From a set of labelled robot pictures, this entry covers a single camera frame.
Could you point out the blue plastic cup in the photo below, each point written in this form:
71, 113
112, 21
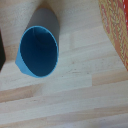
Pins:
39, 50

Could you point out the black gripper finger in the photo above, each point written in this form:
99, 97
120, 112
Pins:
1, 50

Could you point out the red yellow cardboard box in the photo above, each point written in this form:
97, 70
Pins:
116, 23

